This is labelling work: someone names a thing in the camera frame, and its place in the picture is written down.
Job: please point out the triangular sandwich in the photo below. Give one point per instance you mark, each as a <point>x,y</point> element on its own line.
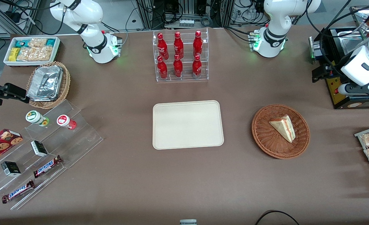
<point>284,128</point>

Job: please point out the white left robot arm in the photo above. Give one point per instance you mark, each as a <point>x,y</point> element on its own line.
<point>275,18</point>

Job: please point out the aluminium foil tray stack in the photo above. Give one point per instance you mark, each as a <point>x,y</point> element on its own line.
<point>45,82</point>

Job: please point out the light wicker basket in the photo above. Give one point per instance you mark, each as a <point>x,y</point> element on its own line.
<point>65,84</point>

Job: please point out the round brown wicker basket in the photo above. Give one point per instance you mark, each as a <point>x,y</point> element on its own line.
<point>265,140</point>

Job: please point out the cream plastic tray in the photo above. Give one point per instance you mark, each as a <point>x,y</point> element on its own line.
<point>187,125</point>

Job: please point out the black food warmer cabinet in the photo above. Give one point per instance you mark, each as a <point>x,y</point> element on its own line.
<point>334,93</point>

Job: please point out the white rectangular bin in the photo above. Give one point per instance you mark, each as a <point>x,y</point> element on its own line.
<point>7,62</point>

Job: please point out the green lid cup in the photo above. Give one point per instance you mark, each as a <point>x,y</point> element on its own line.
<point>34,116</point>

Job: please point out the yellow snack packet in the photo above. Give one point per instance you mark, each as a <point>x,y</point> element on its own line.
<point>14,54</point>

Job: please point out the clear cracker bag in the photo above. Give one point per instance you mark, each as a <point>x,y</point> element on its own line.
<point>36,54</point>
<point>37,42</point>

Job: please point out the steel warmer pan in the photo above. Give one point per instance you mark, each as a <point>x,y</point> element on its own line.
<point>350,43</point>

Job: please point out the teal snack packet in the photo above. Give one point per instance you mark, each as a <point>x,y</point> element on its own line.
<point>21,43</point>
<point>50,42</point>

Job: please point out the red tartan cookie box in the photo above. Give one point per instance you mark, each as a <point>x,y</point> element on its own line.
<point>0,143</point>

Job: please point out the red lid cup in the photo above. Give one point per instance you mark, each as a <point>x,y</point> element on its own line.
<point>64,120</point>

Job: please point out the small black carton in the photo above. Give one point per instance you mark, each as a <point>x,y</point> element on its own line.
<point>39,148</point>
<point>11,168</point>

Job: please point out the clear acrylic stepped display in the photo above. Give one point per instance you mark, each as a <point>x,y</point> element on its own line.
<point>78,140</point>

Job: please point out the snickers chocolate bar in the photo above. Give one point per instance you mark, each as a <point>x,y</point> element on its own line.
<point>47,166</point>
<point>18,191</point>

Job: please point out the red cola bottle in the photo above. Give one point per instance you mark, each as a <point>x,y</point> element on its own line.
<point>162,69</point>
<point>162,47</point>
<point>178,46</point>
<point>197,45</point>
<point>196,68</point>
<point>178,68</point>

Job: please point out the clear acrylic bottle rack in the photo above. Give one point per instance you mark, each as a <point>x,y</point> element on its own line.
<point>187,53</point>

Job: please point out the white power strip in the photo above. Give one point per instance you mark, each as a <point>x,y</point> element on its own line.
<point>186,23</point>

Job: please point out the small grey device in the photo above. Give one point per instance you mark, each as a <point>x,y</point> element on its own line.
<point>188,222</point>

